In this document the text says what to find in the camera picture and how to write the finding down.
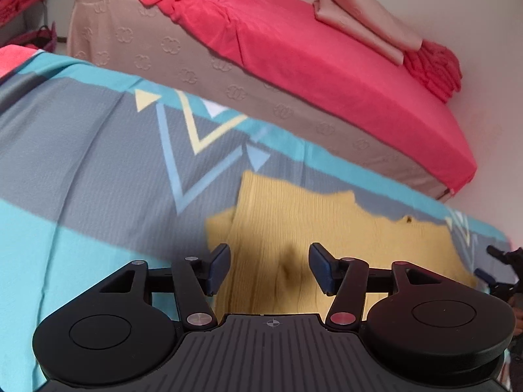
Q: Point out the pink fleece blanket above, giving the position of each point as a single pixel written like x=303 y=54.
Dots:
x=16 y=59

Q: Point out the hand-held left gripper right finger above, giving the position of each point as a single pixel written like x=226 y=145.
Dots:
x=320 y=268

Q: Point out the bed with red sheet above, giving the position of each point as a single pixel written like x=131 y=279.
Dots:
x=310 y=61

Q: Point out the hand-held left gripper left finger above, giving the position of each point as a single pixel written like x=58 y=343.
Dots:
x=219 y=268

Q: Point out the folded salmon pink cloth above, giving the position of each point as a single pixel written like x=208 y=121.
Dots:
x=363 y=20

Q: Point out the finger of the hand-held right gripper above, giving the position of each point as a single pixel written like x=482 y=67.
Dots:
x=484 y=276
x=504 y=255

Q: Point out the pink bag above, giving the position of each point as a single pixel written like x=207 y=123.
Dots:
x=43 y=39

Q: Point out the folded red cloth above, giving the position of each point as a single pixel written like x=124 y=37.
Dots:
x=437 y=69

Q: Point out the beige embossed mattress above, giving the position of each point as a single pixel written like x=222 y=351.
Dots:
x=163 y=53

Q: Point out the blue grey patterned bed sheet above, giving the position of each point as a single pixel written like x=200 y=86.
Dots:
x=81 y=151

